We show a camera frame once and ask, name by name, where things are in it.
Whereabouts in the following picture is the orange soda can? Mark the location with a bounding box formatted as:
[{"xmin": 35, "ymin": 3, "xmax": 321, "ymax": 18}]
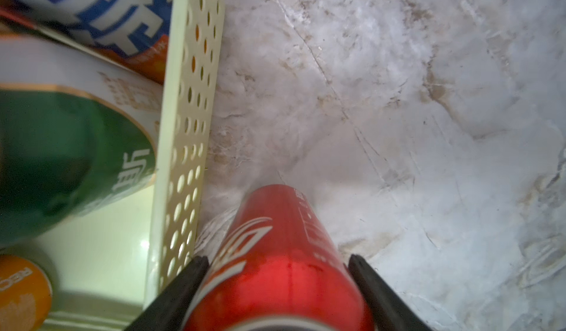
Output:
[
  {"xmin": 1, "ymin": 254, "xmax": 53, "ymax": 331},
  {"xmin": 1, "ymin": 0, "xmax": 172, "ymax": 83}
]

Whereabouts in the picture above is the red cola can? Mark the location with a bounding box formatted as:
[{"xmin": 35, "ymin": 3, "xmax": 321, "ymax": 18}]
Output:
[{"xmin": 182, "ymin": 185, "xmax": 374, "ymax": 330}]

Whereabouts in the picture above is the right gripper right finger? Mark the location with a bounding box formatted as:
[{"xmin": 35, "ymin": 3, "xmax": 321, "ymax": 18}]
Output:
[{"xmin": 348, "ymin": 254, "xmax": 432, "ymax": 331}]

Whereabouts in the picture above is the light green perforated basket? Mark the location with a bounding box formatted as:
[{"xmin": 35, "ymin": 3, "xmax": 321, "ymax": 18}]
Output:
[{"xmin": 34, "ymin": 0, "xmax": 226, "ymax": 331}]

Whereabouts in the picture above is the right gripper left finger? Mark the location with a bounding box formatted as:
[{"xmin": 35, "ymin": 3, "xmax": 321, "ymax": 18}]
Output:
[{"xmin": 125, "ymin": 257, "xmax": 209, "ymax": 331}]

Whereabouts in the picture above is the green white can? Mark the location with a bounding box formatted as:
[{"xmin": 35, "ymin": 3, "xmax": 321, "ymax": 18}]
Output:
[{"xmin": 1, "ymin": 33, "xmax": 163, "ymax": 248}]

